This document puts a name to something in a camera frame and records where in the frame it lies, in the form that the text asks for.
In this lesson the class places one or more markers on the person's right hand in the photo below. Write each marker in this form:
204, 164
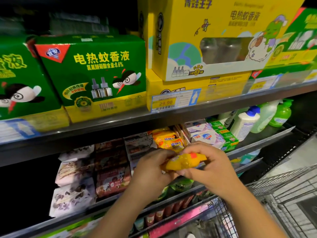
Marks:
218, 173

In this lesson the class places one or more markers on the person's left hand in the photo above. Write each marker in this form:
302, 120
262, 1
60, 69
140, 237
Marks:
151, 173

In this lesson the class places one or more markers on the stack of white orange soap boxes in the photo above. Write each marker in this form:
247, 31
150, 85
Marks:
138, 143

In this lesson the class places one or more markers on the yellow soap packet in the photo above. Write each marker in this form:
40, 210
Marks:
186, 161

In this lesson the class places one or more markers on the stack of green soap boxes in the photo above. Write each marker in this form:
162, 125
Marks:
225, 136

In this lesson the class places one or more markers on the stack of yellow soap boxes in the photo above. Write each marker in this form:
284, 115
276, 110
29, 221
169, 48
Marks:
168, 138

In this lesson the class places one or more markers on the stack of pink soap boxes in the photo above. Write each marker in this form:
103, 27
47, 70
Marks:
113, 181

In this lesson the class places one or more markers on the stack of white purple soap boxes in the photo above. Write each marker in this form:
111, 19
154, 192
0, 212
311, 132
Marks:
203, 133

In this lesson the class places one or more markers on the white hand sanitizer bottle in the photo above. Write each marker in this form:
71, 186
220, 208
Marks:
225, 116
245, 124

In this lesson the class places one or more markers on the stack of floral soap boxes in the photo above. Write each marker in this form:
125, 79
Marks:
72, 195

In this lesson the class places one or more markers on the bright green hand sanitizer bottle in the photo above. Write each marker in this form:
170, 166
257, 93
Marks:
281, 114

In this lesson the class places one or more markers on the person's left forearm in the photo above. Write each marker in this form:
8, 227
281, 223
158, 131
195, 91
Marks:
114, 220

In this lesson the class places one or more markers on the row of red tubes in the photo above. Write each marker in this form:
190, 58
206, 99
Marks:
171, 208

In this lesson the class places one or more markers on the row of blue white tubes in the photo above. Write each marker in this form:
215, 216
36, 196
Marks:
140, 223

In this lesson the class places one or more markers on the pink flat pack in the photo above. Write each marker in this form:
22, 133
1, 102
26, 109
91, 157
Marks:
181, 219

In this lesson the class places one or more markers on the white blue price tag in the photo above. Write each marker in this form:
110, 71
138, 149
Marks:
17, 130
176, 100
265, 83

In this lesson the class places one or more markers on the flat yellow box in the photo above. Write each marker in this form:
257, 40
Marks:
223, 84

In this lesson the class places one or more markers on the green white carton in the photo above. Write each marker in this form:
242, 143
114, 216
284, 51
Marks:
74, 228

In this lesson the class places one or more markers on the green box mosquito print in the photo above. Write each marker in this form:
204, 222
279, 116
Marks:
24, 81
94, 71

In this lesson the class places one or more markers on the large yellow box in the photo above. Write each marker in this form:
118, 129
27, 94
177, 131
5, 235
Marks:
223, 17

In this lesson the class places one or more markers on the green yellow cartoon box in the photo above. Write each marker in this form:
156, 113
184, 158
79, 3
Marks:
297, 32

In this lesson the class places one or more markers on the row of dark green packs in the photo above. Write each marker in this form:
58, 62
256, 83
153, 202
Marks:
74, 24

